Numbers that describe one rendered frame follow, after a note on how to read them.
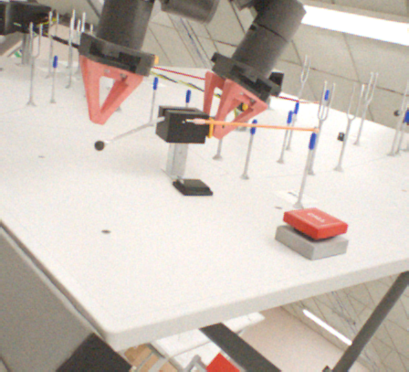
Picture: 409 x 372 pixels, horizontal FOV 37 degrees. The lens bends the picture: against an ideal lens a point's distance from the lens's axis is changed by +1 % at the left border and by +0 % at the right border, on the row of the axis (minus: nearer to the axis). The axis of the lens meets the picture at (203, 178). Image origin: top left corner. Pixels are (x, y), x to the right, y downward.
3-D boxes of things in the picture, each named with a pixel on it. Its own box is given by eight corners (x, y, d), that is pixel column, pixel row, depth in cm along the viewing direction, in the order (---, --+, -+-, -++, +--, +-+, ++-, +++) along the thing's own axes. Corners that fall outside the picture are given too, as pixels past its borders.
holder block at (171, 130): (154, 133, 81) (158, 104, 80) (192, 135, 84) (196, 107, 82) (166, 143, 78) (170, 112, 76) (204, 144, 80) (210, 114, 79)
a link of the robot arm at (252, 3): (214, -28, 78) (272, -65, 78) (214, -10, 90) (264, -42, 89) (260, 53, 79) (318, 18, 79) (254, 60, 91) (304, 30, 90)
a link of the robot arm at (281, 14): (277, -22, 77) (315, 2, 78) (271, -11, 84) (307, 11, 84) (248, 26, 78) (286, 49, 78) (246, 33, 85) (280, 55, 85)
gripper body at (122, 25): (124, 58, 79) (141, 2, 78) (152, 73, 70) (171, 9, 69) (77, 45, 76) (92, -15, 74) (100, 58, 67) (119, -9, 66)
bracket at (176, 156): (160, 168, 83) (164, 133, 82) (175, 169, 85) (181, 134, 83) (173, 180, 80) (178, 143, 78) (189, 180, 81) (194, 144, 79)
